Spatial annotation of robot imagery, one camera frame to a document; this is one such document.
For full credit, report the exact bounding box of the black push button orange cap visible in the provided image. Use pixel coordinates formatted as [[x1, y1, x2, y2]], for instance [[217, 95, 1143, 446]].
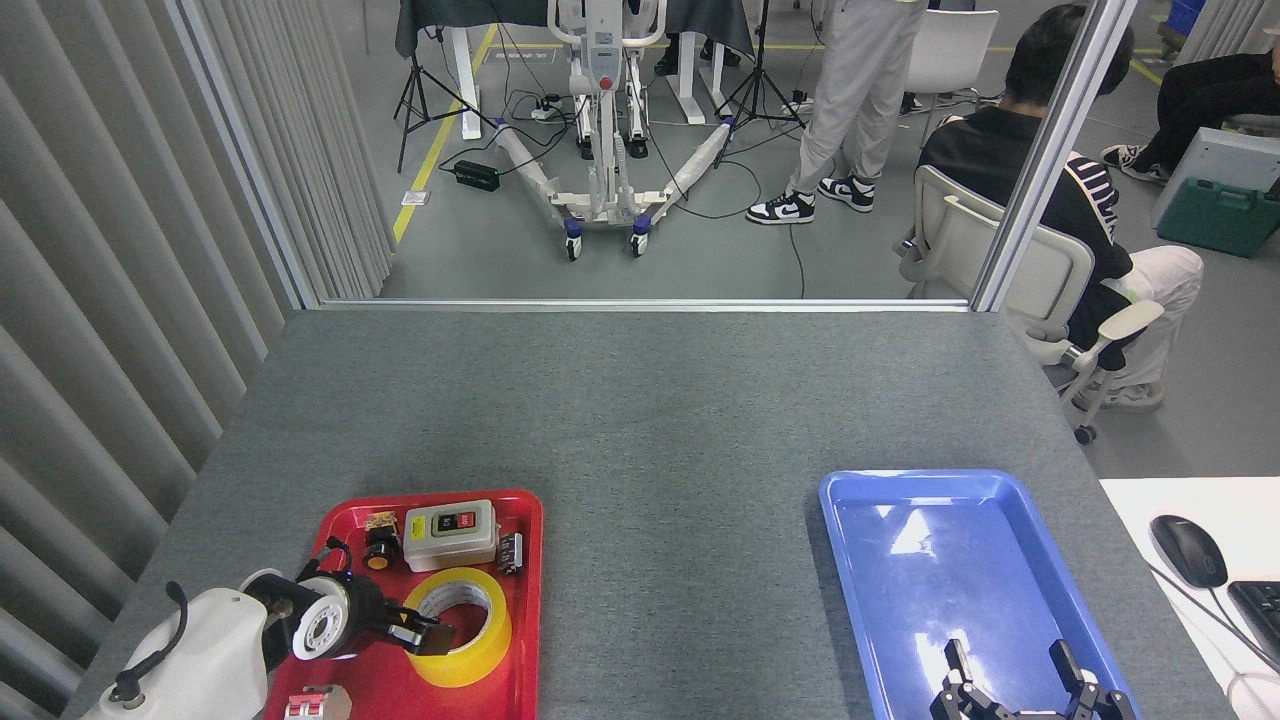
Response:
[[362, 512, 403, 573]]

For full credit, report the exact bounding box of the seated person in corner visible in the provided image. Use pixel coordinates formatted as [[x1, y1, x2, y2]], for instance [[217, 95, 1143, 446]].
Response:
[[1100, 45, 1280, 186]]

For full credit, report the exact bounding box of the red plastic tray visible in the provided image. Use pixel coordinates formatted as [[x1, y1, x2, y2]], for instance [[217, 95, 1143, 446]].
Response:
[[262, 488, 544, 720]]

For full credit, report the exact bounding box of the standing person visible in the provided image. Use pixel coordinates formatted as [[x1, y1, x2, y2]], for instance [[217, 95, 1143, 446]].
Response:
[[745, 0, 931, 226]]

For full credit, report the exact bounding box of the grey mouse cable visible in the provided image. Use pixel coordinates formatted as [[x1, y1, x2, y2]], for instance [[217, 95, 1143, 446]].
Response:
[[1150, 565, 1280, 676]]

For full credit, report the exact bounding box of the black computer mouse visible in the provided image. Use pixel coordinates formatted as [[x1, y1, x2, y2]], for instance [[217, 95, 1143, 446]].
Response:
[[1150, 515, 1229, 589]]

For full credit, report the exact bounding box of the black tripod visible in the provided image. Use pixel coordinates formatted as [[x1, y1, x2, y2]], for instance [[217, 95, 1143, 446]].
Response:
[[393, 0, 501, 173], [715, 0, 806, 166]]

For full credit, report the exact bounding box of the silver post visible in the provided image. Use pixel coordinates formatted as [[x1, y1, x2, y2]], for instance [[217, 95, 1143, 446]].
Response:
[[972, 0, 1141, 313], [165, 0, 321, 311]]

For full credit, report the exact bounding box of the small white red switch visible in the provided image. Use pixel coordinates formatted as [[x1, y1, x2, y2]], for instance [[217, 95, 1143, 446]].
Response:
[[285, 685, 352, 720]]

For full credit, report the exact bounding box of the table with black cloth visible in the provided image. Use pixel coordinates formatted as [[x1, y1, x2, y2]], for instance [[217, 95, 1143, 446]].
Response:
[[395, 0, 756, 141]]

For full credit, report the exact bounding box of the blue bin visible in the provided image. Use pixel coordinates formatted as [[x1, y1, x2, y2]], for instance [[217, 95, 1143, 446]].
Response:
[[1160, 0, 1206, 41]]

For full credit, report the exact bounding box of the green plastic case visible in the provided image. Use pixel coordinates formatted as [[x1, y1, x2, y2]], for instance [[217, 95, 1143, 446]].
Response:
[[1157, 177, 1280, 259]]

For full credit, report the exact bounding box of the white office chair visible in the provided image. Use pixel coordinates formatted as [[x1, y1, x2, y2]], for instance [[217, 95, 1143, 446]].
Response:
[[895, 165, 1166, 446]]

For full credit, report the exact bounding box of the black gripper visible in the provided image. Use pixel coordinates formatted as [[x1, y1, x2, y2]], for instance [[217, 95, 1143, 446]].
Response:
[[338, 576, 457, 657]]

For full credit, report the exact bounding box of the black keyboard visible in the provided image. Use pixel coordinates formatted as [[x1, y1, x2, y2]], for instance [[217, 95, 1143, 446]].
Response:
[[1227, 580, 1280, 666]]

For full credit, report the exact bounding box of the grey two-button switch box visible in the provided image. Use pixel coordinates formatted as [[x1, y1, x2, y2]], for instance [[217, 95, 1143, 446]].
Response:
[[403, 499, 500, 573]]

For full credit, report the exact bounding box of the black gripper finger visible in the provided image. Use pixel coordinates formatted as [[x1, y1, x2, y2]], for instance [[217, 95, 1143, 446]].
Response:
[[930, 638, 1013, 720], [1048, 638, 1137, 720]]

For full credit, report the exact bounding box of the yellow tape roll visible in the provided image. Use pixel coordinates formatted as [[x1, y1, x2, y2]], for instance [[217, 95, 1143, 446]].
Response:
[[400, 567, 513, 688]]

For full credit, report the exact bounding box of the silver rail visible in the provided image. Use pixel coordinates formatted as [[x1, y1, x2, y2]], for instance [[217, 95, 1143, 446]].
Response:
[[318, 298, 971, 313]]

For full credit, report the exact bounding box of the grey flat box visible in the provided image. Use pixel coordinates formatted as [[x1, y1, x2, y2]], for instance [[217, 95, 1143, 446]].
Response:
[[1150, 127, 1280, 229]]

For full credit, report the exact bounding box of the white plain chair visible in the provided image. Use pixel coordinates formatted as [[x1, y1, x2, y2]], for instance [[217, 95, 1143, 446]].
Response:
[[900, 10, 1001, 146]]

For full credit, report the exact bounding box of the white stand on wheels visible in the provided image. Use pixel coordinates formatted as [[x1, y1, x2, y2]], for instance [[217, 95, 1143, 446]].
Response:
[[495, 0, 736, 261]]

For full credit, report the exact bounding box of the blue plastic tray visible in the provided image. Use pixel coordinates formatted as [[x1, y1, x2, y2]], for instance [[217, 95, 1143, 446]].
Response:
[[818, 468, 1126, 720]]

